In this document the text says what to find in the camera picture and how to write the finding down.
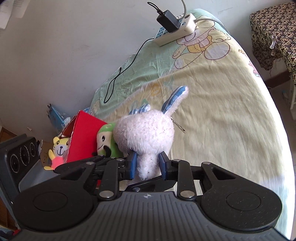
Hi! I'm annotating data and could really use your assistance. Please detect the green plush toy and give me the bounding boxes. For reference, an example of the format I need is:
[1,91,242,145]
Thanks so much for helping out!
[96,123,123,158]

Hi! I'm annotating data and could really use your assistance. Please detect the patterned covered bench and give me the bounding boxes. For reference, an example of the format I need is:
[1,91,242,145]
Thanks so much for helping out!
[249,1,295,81]

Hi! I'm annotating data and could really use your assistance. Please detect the blue packages beside bed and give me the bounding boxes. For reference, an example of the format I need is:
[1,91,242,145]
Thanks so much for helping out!
[47,104,71,133]

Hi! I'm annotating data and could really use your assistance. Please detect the black charger cable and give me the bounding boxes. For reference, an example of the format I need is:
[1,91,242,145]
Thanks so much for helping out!
[103,1,163,104]

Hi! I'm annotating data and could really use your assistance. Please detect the white power strip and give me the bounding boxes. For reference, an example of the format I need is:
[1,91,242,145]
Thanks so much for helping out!
[153,13,198,46]

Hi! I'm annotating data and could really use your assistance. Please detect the grey power strip cord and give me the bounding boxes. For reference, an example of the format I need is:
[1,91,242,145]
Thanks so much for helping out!
[176,0,188,20]

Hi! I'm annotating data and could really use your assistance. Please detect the red cardboard box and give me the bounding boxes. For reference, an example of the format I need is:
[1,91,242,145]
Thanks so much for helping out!
[59,110,106,163]

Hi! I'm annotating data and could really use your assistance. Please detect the black charger adapter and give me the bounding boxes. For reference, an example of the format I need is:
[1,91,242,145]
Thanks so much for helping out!
[157,9,181,33]

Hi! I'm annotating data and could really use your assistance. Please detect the yellow plush tiger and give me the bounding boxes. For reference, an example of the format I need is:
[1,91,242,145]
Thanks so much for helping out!
[44,137,70,170]

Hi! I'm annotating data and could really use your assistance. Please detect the cartoon print bed sheet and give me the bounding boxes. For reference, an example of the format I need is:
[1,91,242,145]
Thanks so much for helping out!
[90,9,295,237]

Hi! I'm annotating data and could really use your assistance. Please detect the white plush rabbit blue ears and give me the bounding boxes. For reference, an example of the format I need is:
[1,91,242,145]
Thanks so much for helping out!
[113,86,189,181]

